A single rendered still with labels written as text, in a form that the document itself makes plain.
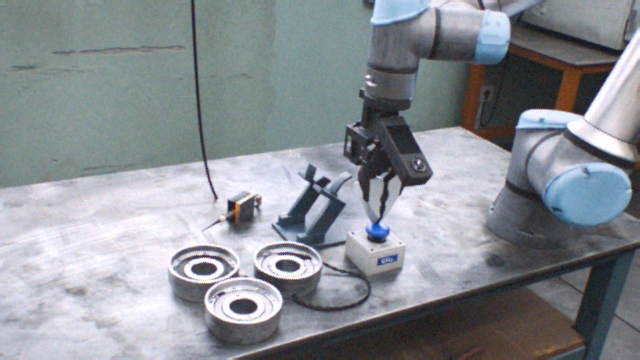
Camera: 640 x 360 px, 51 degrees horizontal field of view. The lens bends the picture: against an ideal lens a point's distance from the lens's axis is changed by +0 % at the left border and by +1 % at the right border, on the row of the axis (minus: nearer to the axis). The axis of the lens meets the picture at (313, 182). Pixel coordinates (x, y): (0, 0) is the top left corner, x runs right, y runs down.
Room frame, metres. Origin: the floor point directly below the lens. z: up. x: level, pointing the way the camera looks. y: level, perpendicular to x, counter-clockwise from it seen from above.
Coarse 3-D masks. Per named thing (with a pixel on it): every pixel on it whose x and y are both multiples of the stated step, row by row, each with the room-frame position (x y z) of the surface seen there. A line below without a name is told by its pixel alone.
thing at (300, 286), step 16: (256, 256) 0.86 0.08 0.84; (288, 256) 0.89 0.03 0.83; (320, 256) 0.88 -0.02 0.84; (256, 272) 0.83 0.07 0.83; (272, 272) 0.84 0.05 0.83; (288, 272) 0.88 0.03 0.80; (304, 272) 0.85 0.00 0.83; (320, 272) 0.85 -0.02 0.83; (288, 288) 0.81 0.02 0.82; (304, 288) 0.82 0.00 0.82
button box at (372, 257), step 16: (352, 240) 0.94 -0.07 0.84; (368, 240) 0.93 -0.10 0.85; (384, 240) 0.93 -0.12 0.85; (400, 240) 0.94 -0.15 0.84; (352, 256) 0.93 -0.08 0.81; (368, 256) 0.90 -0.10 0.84; (384, 256) 0.91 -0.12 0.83; (400, 256) 0.93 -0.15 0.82; (368, 272) 0.89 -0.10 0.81; (384, 272) 0.91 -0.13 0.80
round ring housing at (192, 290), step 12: (180, 252) 0.86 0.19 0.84; (192, 252) 0.87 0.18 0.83; (204, 252) 0.88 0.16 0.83; (216, 252) 0.88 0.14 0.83; (228, 252) 0.87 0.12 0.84; (168, 264) 0.82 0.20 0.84; (192, 264) 0.84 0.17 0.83; (204, 264) 0.85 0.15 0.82; (216, 264) 0.85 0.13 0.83; (168, 276) 0.81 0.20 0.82; (180, 276) 0.79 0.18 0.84; (192, 276) 0.81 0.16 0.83; (204, 276) 0.81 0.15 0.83; (216, 276) 0.81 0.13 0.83; (228, 276) 0.80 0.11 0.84; (180, 288) 0.79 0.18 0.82; (192, 288) 0.78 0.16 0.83; (204, 288) 0.78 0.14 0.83; (192, 300) 0.79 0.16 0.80; (204, 300) 0.79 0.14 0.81
